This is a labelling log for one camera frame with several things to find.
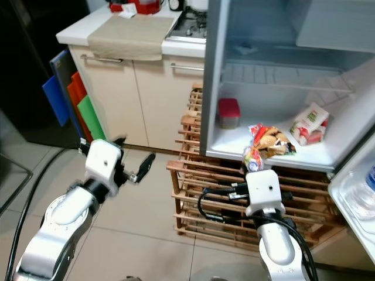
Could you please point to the red snack bag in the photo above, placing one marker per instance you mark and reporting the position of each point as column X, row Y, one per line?
column 269, row 142

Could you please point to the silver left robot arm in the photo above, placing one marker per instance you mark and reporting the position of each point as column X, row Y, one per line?
column 58, row 228

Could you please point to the white fridge door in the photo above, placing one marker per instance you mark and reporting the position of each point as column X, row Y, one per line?
column 343, row 228

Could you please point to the silver fridge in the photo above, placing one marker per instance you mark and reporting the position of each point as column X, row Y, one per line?
column 269, row 58

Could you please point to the cream kitchen cabinet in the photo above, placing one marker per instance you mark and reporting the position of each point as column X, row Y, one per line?
column 152, row 105

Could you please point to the wooden wine rack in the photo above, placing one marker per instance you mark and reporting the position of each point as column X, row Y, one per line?
column 187, row 193

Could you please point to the orange cutting board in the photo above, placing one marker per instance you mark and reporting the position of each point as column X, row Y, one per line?
column 76, row 88

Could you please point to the blue cutting board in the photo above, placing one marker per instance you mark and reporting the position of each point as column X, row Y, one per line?
column 54, row 100

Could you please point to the red lidded food container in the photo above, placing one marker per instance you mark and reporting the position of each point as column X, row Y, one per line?
column 228, row 113

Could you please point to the dark board holder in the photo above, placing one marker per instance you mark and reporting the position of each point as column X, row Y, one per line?
column 61, row 63

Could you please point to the white food pack green print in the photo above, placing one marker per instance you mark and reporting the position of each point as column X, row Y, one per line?
column 309, row 124

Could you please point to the beige cloth mat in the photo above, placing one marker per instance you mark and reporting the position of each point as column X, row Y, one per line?
column 130, row 36

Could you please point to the black tall appliance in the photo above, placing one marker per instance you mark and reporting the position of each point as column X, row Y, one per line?
column 29, row 64

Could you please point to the clear water bottle blue cap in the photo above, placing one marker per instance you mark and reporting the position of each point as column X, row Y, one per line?
column 364, row 190

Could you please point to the white paper slip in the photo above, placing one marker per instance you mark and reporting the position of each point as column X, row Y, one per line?
column 129, row 12

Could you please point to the steel gas stove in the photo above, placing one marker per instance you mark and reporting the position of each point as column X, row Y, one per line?
column 187, row 26

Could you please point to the white pot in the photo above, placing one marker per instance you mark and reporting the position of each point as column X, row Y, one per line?
column 197, row 4

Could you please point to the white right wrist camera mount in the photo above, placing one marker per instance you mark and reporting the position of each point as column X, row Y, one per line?
column 265, row 192

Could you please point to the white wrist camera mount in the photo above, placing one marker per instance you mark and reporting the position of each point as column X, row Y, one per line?
column 265, row 192
column 104, row 164

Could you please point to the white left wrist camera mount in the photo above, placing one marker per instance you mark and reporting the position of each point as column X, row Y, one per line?
column 104, row 164

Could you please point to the metal chair frame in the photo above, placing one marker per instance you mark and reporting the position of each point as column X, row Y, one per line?
column 23, row 187

